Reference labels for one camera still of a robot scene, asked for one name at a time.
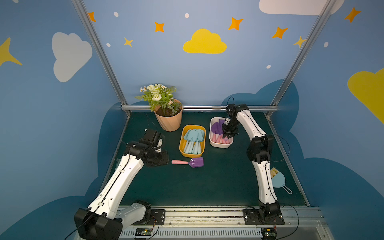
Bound circuit board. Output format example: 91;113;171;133
135;229;153;238
261;228;277;240

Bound blue hand brush tan bristles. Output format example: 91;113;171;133
270;168;293;195

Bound light blue pointed shovel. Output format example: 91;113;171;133
184;141;190;154
197;129;205;155

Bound potted white flower plant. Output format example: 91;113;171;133
136;84;183;132

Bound rear aluminium crossbar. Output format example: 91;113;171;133
121;105;279;112

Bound white plastic storage box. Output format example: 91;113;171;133
209;117;234;149

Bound yellow plastic storage box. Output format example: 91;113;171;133
179;125;207;158

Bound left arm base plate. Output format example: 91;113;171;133
132;209;166;226

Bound right circuit board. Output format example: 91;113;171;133
261;228;277;240

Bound purple square shovel pink handle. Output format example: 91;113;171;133
217;120;226;144

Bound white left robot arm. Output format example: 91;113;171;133
74;129;170;240

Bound left circuit board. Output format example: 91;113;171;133
135;229;153;238

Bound purple pointed shovel pink handle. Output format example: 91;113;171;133
211;122;220;142

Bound right aluminium frame post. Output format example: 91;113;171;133
266;0;337;120

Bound aluminium frame post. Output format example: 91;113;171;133
72;0;131;118
266;0;337;120

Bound aluminium rail front frame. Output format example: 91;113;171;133
119;206;334;240

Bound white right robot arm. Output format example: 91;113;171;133
222;104;285;225

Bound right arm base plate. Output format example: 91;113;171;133
242;208;286;226

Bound purple square shovel sideways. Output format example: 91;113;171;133
171;157;204;168

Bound left aluminium frame post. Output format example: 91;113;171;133
72;0;131;118

